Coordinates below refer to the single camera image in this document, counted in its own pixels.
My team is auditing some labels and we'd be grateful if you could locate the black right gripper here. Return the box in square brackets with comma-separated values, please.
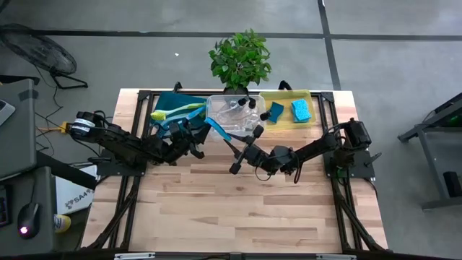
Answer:
[224, 124, 280, 176]

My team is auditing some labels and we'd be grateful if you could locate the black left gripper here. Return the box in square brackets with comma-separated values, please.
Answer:
[167, 121, 212, 161]

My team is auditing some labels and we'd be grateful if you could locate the blue toothbrush handle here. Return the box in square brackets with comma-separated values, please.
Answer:
[204, 116, 232, 142]

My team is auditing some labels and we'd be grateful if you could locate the blue dish brush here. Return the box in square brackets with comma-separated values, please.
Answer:
[155, 105, 207, 140]

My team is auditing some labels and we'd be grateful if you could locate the dark blue sponge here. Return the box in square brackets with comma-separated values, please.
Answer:
[267, 101, 285, 124]

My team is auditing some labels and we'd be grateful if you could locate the light blue sponge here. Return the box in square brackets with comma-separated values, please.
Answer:
[290, 98, 313, 124]

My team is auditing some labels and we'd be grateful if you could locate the clear plastic bin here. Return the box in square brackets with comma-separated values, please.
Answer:
[205, 94, 269, 142]

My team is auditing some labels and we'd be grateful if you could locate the yellow plastic bin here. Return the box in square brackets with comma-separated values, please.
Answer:
[258, 89, 318, 131]

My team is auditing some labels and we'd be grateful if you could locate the teal plastic bin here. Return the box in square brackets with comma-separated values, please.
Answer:
[151, 90, 210, 140]

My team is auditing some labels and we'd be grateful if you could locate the black panel with white stripes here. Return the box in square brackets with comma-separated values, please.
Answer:
[81, 81, 389, 254]

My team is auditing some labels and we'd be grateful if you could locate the potted green plant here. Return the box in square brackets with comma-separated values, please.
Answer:
[208, 27, 273, 97]

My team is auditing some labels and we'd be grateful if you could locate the black metal strut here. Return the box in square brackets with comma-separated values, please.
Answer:
[35, 151, 99, 191]

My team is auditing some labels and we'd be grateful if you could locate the yellow power plug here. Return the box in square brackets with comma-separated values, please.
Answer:
[35, 121, 71, 135]

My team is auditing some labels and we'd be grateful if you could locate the white cardboard box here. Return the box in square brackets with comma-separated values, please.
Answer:
[53, 164, 98, 216]

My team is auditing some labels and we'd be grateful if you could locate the yellow round object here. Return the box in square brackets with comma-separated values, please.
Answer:
[53, 214, 72, 234]

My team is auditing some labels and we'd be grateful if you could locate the grey desk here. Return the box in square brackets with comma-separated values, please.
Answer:
[0, 78, 58, 256]

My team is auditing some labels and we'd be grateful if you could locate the black floor fan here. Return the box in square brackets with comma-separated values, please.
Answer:
[0, 23, 89, 90]

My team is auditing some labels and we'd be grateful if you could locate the black computer mouse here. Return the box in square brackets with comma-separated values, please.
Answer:
[17, 201, 41, 241]

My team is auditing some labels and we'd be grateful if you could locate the grey laptop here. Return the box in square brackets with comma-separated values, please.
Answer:
[0, 99, 17, 127]

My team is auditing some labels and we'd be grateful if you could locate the grey metal cart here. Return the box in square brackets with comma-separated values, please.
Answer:
[396, 92, 462, 210]

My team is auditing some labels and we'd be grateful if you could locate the black keyboard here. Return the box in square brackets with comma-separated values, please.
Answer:
[0, 183, 12, 228]

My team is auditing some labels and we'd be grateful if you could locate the black floor cable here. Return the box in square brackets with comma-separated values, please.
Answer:
[34, 66, 116, 152]

